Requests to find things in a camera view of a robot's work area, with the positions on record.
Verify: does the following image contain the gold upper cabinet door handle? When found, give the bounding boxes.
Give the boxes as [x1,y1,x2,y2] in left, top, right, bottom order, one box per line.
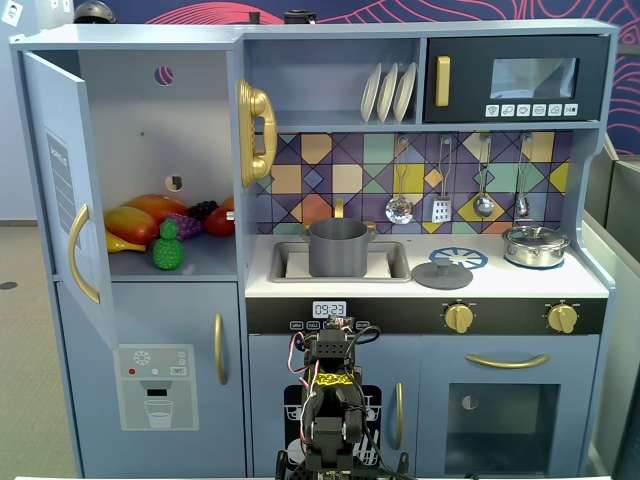
[67,203,102,305]

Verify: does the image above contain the gold toy telephone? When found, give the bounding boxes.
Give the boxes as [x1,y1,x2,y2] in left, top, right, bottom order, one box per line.
[236,78,279,190]

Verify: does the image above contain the steel slotted spatula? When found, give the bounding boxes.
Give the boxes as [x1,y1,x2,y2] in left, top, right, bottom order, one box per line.
[431,134,454,224]

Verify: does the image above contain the steel skimmer spoon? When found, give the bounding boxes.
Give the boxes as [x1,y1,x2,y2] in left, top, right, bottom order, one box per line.
[384,134,415,225]

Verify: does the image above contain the white toy plate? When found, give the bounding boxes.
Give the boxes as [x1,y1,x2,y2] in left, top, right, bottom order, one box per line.
[376,62,400,125]
[391,61,418,125]
[360,62,384,125]

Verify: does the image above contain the steel ladle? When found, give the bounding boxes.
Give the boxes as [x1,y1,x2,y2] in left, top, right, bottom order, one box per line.
[472,133,495,219]

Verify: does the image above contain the gray pot lid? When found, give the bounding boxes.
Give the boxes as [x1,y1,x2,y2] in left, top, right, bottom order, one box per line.
[410,259,474,290]

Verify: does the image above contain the yellow toy banana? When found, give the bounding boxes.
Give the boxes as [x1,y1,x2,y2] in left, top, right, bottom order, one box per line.
[106,230,148,255]

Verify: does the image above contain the gray toy sink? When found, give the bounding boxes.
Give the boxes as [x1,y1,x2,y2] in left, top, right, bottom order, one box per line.
[268,239,412,285]

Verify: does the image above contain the purple toy grapes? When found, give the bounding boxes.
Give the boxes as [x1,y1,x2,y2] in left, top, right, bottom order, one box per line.
[164,213,204,242]

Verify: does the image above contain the black toy microwave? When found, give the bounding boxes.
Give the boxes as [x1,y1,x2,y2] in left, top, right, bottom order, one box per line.
[423,35,612,124]

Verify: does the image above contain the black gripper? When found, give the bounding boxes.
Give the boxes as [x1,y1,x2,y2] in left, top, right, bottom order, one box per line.
[305,315,358,374]

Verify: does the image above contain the gold stove knob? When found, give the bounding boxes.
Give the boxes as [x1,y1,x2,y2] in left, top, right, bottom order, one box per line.
[443,303,476,335]
[546,302,581,335]

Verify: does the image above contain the black helmet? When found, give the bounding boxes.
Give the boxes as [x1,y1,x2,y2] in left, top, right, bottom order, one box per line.
[73,0,117,25]

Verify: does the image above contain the blue lower fridge door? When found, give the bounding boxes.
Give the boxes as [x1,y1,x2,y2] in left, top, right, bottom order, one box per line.
[55,280,240,479]

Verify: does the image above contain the paper photo on wall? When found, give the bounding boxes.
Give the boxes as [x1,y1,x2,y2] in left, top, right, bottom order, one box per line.
[1,2,26,27]

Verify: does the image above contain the small red yellow toy mango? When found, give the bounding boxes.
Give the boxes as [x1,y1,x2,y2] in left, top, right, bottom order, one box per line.
[103,205,160,246]

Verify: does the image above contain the gold dishwasher door handle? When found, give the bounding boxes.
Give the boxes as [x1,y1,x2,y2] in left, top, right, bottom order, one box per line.
[393,382,405,451]

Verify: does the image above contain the steel pot with lid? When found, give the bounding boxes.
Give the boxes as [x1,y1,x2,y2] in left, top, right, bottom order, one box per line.
[501,223,572,269]

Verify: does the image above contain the large red yellow toy mango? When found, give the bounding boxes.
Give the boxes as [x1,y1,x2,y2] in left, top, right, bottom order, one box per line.
[122,193,190,226]

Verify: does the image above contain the blue wooden toy kitchen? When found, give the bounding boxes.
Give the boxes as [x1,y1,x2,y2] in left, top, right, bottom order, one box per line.
[9,18,621,479]

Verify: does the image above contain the small steel spoon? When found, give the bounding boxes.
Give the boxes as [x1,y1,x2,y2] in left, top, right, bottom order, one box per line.
[514,132,534,219]

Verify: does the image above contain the gray plastic pot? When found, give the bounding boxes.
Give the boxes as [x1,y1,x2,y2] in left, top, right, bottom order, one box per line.
[299,218,377,279]

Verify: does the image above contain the blue upper cabinet door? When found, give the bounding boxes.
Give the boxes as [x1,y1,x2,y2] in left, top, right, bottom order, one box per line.
[19,49,120,354]

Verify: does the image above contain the gold lower fridge handle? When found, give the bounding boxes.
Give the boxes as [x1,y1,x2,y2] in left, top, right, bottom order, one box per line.
[213,312,229,386]

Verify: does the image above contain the gold oven door handle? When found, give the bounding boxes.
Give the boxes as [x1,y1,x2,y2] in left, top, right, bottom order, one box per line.
[464,353,552,370]

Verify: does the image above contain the blue oven door with window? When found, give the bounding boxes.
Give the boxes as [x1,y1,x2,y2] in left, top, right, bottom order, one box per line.
[419,333,600,476]

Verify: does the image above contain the red toy apple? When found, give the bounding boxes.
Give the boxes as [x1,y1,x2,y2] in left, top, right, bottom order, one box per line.
[203,206,236,237]

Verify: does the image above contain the dark toy grapes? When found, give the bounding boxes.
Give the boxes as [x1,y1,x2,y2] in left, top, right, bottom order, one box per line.
[187,199,220,224]

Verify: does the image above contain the gold microwave handle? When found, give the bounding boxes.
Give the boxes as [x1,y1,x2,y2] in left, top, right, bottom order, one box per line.
[434,55,452,108]

